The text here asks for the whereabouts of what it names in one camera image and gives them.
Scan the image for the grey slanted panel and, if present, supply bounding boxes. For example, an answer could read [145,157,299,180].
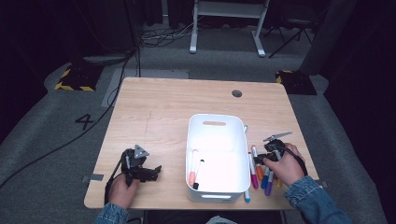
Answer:
[299,0,358,77]

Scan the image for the orange cap marker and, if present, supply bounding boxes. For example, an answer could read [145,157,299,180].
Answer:
[250,145,264,181]

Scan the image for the person's leg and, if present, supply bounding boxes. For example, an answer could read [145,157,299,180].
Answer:
[205,215,237,224]

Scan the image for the magenta cap marker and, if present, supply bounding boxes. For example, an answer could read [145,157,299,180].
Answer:
[247,151,260,189]

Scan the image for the dark blue cap marker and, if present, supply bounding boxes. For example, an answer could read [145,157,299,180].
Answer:
[261,166,271,189]

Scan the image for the person's right hand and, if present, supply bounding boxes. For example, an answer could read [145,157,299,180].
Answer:
[262,142,307,188]

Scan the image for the long black floor cable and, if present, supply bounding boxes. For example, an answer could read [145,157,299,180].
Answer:
[0,46,139,190]

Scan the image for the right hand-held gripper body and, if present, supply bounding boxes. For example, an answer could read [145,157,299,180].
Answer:
[262,131,294,163]

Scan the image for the white plastic storage bin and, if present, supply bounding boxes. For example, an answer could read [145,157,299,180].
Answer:
[185,113,251,203]

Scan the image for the tangle of floor cables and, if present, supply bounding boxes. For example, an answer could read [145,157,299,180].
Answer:
[139,23,194,49]

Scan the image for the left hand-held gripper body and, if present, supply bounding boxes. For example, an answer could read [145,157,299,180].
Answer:
[120,144,151,189]

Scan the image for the black tripod stand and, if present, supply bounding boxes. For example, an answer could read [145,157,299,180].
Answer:
[268,17,316,59]

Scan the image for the white table frame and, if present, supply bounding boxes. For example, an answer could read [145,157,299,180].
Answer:
[189,0,271,59]

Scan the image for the grey stand base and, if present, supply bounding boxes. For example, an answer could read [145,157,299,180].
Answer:
[82,54,130,66]

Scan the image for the salmon cap marker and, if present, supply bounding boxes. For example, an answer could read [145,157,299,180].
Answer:
[188,148,199,187]

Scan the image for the black yellow striped base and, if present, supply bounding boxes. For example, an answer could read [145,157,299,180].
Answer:
[275,69,318,96]
[54,63,106,92]

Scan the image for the person's left hand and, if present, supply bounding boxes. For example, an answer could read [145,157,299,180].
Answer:
[107,174,142,209]

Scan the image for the black cap marker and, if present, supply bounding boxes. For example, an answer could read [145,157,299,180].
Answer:
[192,159,205,190]

